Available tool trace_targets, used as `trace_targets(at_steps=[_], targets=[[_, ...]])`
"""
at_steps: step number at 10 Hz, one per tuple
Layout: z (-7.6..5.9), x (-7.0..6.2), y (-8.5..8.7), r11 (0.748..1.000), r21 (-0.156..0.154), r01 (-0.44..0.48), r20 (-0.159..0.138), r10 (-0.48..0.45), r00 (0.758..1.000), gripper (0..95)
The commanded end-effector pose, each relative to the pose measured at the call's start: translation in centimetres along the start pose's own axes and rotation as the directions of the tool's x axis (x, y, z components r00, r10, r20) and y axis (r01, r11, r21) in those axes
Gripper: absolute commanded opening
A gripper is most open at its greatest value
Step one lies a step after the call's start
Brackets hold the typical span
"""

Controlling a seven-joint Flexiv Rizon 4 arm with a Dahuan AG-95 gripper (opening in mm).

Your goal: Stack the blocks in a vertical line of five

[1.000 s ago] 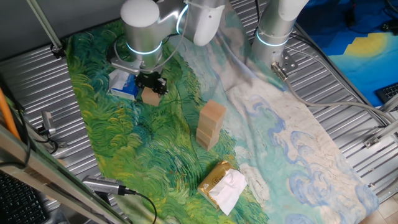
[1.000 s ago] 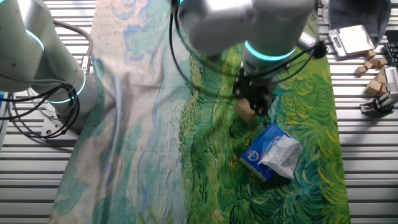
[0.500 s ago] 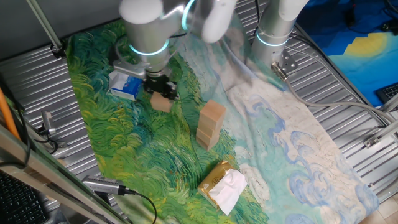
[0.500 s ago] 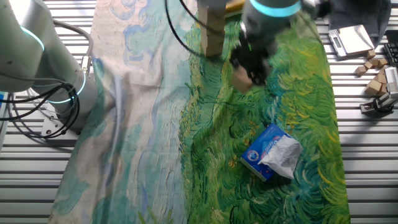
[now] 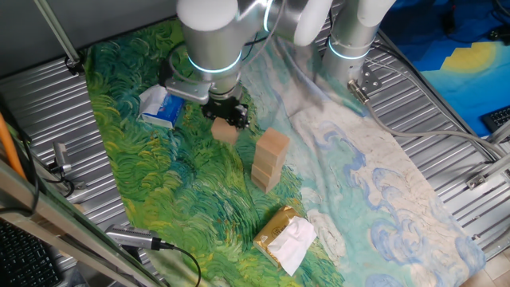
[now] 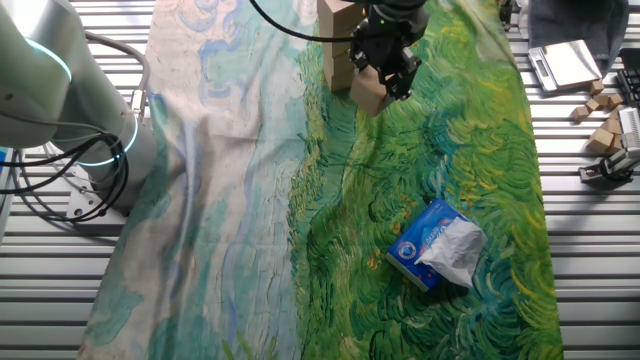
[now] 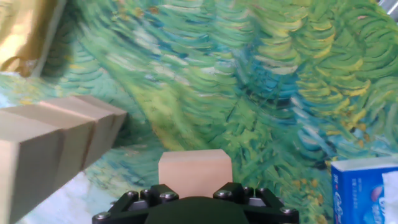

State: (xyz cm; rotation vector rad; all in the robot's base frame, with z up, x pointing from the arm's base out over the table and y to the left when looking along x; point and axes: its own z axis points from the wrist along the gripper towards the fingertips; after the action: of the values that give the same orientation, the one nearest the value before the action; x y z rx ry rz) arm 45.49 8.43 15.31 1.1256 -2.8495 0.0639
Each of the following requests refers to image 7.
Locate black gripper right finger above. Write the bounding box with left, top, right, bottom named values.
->
left=213, top=182, right=300, bottom=224

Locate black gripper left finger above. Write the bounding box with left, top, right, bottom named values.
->
left=92, top=184, right=180, bottom=224

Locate blue tissue pack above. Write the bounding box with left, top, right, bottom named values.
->
left=330, top=156, right=398, bottom=224

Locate green blue painted cloth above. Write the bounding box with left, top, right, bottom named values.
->
left=0, top=0, right=398, bottom=224

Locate gold tissue pack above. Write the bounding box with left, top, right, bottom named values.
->
left=0, top=0, right=68, bottom=78

